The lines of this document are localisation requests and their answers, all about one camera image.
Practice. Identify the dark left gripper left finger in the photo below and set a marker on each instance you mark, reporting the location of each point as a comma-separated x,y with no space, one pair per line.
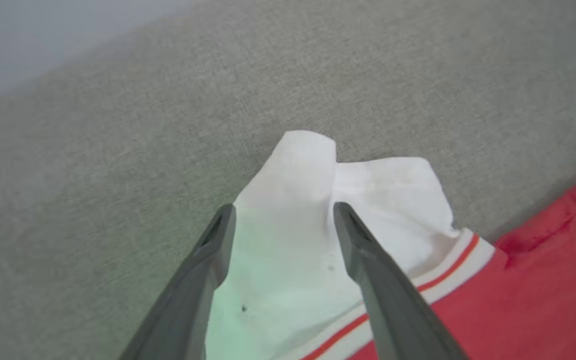
193,300

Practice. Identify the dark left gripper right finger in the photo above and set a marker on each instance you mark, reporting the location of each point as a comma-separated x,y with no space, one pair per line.
393,310

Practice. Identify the red white Bulls jersey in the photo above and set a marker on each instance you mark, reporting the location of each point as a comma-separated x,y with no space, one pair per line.
293,200

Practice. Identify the grey fabric sofa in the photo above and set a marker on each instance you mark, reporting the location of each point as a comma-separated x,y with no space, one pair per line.
118,175

